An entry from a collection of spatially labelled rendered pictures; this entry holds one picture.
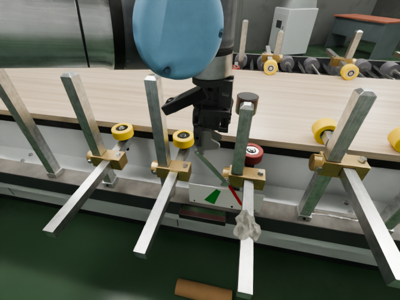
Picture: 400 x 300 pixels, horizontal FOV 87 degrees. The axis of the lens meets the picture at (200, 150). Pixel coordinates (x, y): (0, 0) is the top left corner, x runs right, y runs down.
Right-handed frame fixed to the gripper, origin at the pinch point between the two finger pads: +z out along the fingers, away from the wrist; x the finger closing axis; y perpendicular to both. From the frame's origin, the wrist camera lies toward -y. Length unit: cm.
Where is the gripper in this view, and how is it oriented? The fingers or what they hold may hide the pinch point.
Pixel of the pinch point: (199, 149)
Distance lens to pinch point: 55.8
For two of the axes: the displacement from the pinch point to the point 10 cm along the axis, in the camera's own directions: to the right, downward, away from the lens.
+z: 0.1, 7.8, 6.2
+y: 9.8, 1.2, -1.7
